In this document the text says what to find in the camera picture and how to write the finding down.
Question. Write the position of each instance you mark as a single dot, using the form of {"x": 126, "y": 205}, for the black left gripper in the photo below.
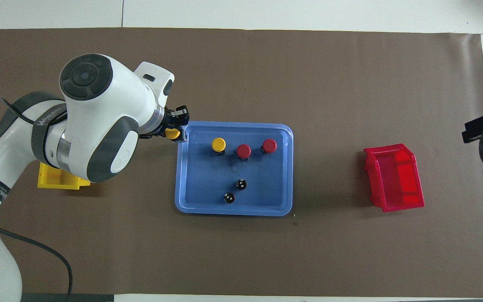
{"x": 166, "y": 123}

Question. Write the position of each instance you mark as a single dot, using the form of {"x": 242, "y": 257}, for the yellow push button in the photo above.
{"x": 172, "y": 134}
{"x": 218, "y": 144}

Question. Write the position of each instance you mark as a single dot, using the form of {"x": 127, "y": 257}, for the red push button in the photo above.
{"x": 243, "y": 150}
{"x": 269, "y": 145}

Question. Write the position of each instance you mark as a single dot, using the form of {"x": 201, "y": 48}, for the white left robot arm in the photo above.
{"x": 99, "y": 109}

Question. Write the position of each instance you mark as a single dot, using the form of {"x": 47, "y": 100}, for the blue plastic tray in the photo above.
{"x": 266, "y": 193}

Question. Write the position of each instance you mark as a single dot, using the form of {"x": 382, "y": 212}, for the red plastic bin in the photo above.
{"x": 396, "y": 172}

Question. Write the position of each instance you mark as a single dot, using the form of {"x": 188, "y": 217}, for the yellow plastic bin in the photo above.
{"x": 53, "y": 181}

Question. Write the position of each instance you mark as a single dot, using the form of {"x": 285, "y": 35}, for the brown paper mat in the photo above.
{"x": 308, "y": 75}

